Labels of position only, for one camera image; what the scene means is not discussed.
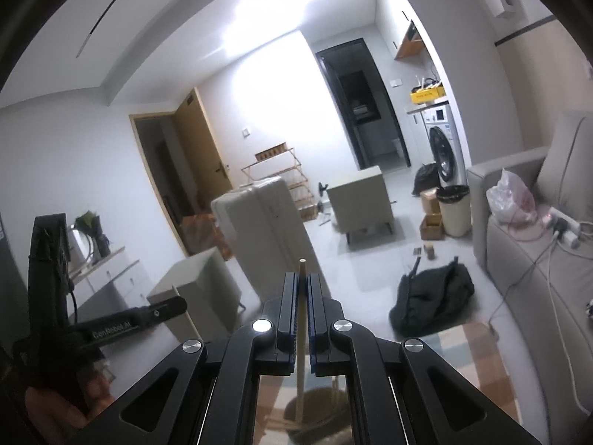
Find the tall white cabinet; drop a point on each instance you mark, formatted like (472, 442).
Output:
(268, 231)

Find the black backpack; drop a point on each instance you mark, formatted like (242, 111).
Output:
(435, 296)

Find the black trash bag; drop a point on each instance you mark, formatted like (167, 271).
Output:
(426, 178)

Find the white washing machine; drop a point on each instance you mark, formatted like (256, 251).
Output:
(444, 143)

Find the white power strip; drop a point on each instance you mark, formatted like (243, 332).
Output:
(563, 227)

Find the wooden wall shelf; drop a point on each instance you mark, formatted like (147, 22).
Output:
(408, 41)

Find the white plastic bag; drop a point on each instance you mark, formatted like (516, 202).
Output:
(509, 194)

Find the wooden folding rack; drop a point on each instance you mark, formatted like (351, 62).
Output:
(278, 167)

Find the open wooden door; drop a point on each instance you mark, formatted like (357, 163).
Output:
(199, 167)

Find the grey cylindrical utensil holder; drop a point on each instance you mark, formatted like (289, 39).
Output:
(324, 410)

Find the person's left hand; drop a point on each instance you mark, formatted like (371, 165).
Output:
(60, 403)

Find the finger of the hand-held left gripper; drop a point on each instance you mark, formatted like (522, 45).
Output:
(162, 311)

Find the dark glass door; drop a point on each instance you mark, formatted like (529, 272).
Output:
(366, 102)

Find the brown cardboard boxes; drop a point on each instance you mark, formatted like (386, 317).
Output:
(204, 236)

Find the white drawer chest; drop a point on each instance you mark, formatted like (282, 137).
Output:
(111, 278)

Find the single bamboo chopstick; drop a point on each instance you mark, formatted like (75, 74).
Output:
(302, 282)

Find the beige trash bin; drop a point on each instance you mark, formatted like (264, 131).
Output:
(454, 211)

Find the potted green plant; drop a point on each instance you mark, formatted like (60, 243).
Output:
(95, 231)

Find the grey sofa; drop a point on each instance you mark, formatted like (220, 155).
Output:
(546, 287)

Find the large beige armchair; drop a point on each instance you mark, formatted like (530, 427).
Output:
(194, 282)

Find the yellow box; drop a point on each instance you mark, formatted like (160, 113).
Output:
(426, 93)

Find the small beige armchair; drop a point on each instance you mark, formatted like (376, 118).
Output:
(361, 204)

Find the checkered tablecloth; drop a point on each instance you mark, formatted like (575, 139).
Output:
(463, 371)

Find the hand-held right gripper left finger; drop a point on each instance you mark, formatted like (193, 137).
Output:
(289, 320)

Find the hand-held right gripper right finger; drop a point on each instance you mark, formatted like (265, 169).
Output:
(316, 320)

